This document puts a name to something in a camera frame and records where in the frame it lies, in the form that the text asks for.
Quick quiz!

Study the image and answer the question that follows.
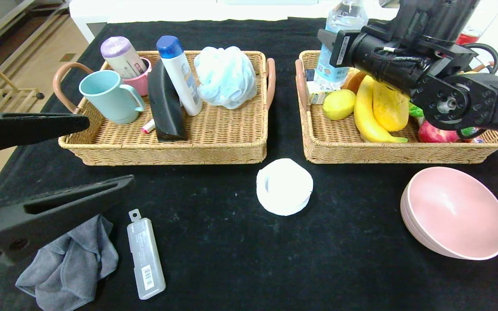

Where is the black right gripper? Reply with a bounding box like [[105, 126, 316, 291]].
[[317, 29, 386, 83]]

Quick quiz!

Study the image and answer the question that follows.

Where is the water bottle with blue cap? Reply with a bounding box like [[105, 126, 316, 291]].
[[314, 0, 369, 87]]

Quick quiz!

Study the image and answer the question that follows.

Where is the yellow mango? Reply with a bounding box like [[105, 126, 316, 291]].
[[372, 81, 410, 132]]

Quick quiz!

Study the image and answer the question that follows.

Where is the brown bread bun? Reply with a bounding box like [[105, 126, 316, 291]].
[[346, 69, 367, 95]]

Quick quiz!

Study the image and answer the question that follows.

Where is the white and green box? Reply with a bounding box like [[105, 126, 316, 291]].
[[307, 84, 332, 105]]

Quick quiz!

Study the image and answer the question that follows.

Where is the small yellow lemon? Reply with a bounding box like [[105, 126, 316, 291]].
[[322, 89, 357, 121]]

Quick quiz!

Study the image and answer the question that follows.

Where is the yellow banana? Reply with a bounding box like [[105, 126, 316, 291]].
[[354, 74, 409, 144]]

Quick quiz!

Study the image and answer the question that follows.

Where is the light blue bath loofah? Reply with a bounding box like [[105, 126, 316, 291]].
[[194, 46, 258, 110]]

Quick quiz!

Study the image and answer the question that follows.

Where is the red soda can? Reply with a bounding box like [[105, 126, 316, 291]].
[[456, 26, 482, 46]]

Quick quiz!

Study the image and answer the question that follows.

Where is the red apple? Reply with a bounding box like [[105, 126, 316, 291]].
[[418, 121, 461, 144]]

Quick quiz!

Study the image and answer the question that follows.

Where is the white bottle with blue cap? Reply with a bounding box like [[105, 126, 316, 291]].
[[156, 36, 203, 117]]

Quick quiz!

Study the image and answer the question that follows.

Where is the black curved case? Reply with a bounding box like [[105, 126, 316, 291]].
[[147, 60, 189, 143]]

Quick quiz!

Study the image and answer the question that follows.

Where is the pink cup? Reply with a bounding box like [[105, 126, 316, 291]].
[[124, 57, 152, 98]]

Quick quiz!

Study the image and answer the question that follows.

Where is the bottle with purple cap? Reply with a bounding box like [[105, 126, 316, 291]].
[[101, 37, 149, 80]]

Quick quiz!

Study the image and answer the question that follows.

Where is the pink bowl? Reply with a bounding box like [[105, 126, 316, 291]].
[[400, 167, 498, 261]]

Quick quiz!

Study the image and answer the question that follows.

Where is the teal mug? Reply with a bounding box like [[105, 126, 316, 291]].
[[79, 70, 146, 126]]

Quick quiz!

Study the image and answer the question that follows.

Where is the dark table cloth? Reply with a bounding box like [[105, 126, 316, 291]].
[[0, 17, 498, 311]]

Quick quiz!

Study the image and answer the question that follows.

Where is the clear plastic toothbrush case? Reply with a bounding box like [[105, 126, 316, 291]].
[[127, 209, 166, 300]]

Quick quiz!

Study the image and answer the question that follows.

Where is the low wooden shelf unit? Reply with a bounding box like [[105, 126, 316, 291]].
[[0, 0, 72, 52]]

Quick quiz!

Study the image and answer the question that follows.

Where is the wooden rack on casters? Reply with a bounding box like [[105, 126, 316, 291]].
[[0, 63, 45, 178]]

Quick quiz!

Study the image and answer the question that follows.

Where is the grey crumpled cloth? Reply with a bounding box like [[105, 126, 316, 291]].
[[16, 215, 120, 311]]

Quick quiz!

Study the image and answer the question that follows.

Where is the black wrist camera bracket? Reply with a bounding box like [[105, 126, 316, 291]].
[[398, 0, 479, 46]]

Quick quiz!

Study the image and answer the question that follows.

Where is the wicker basket with handles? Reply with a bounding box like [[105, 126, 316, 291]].
[[294, 51, 498, 165], [54, 51, 276, 167]]

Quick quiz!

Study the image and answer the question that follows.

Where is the black cable with white labels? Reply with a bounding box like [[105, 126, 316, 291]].
[[465, 43, 498, 76]]

